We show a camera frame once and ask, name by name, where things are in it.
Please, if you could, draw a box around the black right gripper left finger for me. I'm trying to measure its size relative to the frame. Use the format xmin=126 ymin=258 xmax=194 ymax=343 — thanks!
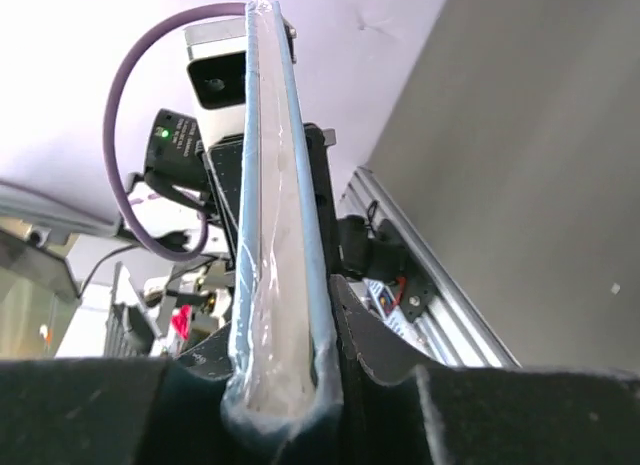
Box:
xmin=0 ymin=319 xmax=236 ymax=465

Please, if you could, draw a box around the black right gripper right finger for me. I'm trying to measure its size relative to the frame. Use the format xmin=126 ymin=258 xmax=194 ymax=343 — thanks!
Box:
xmin=329 ymin=275 xmax=639 ymax=464

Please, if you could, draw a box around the light blue thin book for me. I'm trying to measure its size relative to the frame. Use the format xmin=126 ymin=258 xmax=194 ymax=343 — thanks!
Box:
xmin=221 ymin=0 xmax=343 ymax=464

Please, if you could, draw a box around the aluminium mounting rail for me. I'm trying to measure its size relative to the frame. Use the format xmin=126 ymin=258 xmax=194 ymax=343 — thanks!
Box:
xmin=338 ymin=167 xmax=518 ymax=368

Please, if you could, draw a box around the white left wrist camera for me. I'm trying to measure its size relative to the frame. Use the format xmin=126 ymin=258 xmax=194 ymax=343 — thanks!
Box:
xmin=183 ymin=17 xmax=299 ymax=146

